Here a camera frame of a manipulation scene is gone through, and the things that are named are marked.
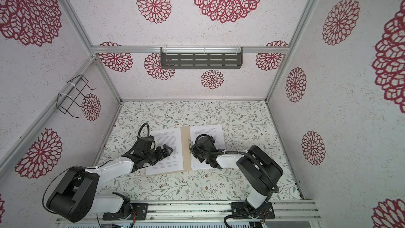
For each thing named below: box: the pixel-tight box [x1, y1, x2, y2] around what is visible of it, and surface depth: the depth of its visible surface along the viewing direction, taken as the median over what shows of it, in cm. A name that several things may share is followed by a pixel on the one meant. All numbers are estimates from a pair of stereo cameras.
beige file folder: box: [180, 126, 192, 172], surface depth 97 cm
